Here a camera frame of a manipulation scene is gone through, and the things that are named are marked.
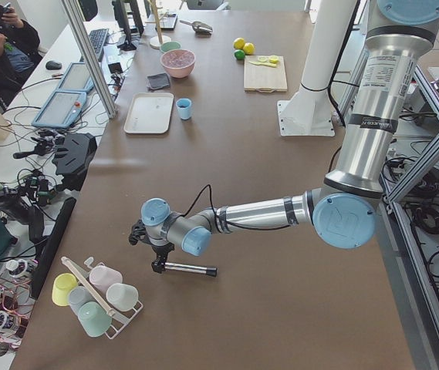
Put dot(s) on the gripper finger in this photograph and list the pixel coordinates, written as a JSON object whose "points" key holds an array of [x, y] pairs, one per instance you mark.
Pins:
{"points": [[159, 265]]}

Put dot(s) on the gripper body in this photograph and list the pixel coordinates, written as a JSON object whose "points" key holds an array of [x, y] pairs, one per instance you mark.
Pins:
{"points": [[160, 251]]}

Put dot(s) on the black silver muddler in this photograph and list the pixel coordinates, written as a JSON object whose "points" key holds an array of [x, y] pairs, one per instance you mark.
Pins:
{"points": [[194, 269]]}

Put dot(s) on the blue plastic cup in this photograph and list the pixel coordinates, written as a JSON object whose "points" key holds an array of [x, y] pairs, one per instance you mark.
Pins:
{"points": [[184, 108]]}

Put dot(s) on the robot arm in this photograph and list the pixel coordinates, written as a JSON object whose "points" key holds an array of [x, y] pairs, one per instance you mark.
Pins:
{"points": [[342, 210]]}

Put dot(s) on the white cup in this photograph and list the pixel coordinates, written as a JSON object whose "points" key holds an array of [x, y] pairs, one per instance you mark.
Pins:
{"points": [[122, 296]]}

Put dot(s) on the pink cup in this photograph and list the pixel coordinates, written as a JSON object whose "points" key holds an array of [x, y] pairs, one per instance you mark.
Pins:
{"points": [[102, 277]]}

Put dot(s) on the white cup rack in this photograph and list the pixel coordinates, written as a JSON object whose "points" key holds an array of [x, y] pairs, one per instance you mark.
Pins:
{"points": [[120, 319]]}

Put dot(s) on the green cup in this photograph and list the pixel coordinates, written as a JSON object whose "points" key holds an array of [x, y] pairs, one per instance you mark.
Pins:
{"points": [[94, 319]]}

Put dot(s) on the grey cup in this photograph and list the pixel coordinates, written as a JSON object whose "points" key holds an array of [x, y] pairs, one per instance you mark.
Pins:
{"points": [[77, 298]]}

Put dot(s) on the yellow cup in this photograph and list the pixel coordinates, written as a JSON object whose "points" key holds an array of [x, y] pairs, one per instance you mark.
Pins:
{"points": [[61, 288]]}

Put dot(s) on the pink bowl of ice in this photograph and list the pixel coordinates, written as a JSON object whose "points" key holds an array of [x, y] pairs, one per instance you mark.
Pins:
{"points": [[178, 63]]}

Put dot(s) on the wooden cup stand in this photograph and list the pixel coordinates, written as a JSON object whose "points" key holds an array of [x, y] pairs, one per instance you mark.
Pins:
{"points": [[157, 41]]}

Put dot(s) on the metal ice scoop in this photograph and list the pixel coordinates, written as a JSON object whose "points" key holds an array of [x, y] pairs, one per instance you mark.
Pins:
{"points": [[199, 27]]}

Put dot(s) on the tea bottle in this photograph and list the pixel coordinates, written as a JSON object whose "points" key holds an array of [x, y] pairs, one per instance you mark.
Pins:
{"points": [[21, 268]]}

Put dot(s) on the beige rabbit tray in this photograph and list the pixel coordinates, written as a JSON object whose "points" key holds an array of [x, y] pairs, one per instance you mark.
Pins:
{"points": [[149, 113]]}

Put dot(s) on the grey folded cloth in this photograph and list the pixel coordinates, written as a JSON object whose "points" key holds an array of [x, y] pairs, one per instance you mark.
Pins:
{"points": [[158, 81]]}

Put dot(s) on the teach pendant lower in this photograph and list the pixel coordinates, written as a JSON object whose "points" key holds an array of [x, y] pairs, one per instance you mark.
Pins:
{"points": [[60, 110]]}

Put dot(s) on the teach pendant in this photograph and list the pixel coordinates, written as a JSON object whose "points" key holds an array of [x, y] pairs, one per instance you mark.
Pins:
{"points": [[60, 110], [76, 78]]}

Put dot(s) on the teach pendant upper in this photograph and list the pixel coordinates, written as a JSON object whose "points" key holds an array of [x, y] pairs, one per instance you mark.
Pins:
{"points": [[76, 78]]}

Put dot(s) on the wooden cutting board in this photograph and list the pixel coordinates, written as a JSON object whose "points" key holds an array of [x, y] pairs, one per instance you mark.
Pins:
{"points": [[264, 79]]}

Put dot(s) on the mint green bowl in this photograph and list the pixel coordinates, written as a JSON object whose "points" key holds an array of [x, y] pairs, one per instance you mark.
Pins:
{"points": [[168, 46]]}

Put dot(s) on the green lime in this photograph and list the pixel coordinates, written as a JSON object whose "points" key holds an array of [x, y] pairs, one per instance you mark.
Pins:
{"points": [[239, 54]]}

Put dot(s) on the yellow plastic knife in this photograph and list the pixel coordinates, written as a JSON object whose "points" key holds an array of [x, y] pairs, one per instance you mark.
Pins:
{"points": [[268, 64]]}

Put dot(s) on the black computer mouse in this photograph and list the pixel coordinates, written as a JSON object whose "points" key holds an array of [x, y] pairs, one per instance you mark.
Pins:
{"points": [[53, 65]]}

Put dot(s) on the yellow lemon upper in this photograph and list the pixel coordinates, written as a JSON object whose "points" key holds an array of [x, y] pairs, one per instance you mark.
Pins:
{"points": [[239, 43]]}

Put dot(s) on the yellow lemon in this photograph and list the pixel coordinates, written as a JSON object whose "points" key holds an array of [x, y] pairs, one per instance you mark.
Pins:
{"points": [[249, 48], [239, 43]]}

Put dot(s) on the yellow lemon lower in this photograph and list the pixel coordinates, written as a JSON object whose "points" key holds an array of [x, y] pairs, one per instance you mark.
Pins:
{"points": [[249, 48]]}

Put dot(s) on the black keyboard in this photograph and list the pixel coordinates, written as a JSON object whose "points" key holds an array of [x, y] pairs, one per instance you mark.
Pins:
{"points": [[98, 39]]}

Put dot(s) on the seated person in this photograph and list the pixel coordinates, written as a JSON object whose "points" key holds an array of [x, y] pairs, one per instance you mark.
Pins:
{"points": [[19, 49]]}

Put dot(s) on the aluminium frame post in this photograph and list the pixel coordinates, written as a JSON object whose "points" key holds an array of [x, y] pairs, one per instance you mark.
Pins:
{"points": [[75, 20]]}

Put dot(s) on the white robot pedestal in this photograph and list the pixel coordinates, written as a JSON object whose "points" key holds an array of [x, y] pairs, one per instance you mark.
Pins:
{"points": [[309, 111]]}

